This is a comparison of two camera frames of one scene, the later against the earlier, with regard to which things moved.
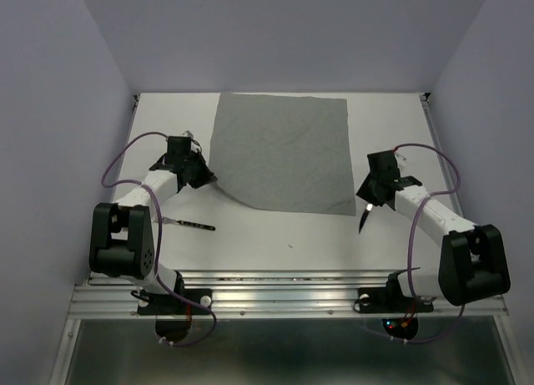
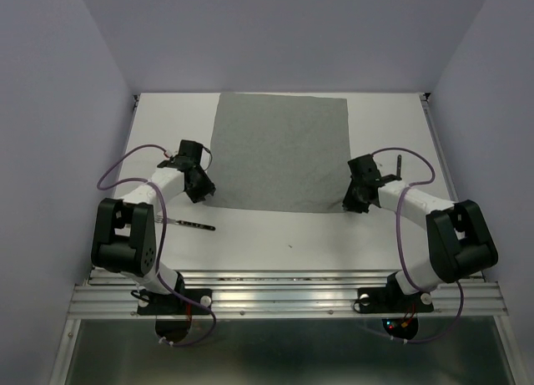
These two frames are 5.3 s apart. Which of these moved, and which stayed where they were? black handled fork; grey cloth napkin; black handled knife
Moved: black handled knife
Stayed: grey cloth napkin; black handled fork
